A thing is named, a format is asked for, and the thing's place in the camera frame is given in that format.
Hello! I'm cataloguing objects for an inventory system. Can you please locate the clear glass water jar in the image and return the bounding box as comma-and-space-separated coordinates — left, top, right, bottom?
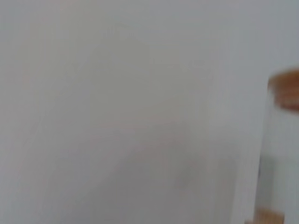
256, 70, 299, 224

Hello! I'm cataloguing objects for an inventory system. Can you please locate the wooden jar lid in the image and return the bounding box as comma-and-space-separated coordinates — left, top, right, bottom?
267, 69, 299, 112

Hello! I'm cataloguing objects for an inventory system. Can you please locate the wooden jar stand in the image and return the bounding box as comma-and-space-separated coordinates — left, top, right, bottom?
244, 206, 286, 224

